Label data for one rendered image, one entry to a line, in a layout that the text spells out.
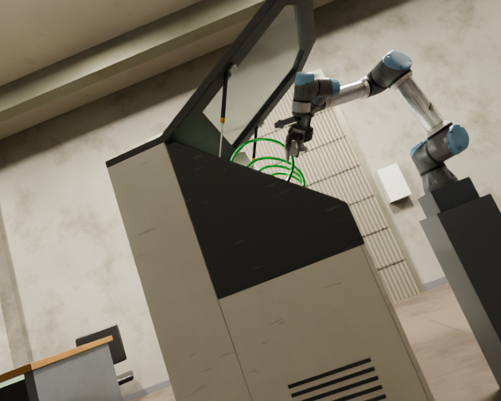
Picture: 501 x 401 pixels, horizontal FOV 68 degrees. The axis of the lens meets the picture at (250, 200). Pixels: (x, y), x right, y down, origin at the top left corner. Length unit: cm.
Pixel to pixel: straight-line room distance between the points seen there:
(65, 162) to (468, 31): 617
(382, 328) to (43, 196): 559
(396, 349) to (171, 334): 81
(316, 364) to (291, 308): 20
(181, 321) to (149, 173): 60
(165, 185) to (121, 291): 411
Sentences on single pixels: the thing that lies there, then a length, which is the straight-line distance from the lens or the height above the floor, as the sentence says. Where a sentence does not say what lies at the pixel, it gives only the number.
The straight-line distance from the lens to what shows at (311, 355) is 142.
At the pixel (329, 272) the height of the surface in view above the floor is 74.
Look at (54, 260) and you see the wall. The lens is 610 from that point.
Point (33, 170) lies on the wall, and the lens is 657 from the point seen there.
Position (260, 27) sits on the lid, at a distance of 170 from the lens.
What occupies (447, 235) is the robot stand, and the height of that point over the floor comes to 70.
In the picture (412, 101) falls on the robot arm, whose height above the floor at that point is 129.
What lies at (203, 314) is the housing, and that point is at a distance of 147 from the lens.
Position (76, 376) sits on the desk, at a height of 68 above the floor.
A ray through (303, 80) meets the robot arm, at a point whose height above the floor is 145.
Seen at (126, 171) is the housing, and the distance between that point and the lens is 164.
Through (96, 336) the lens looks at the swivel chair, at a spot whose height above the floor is 89.
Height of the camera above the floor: 78
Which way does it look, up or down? 13 degrees up
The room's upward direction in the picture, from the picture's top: 21 degrees counter-clockwise
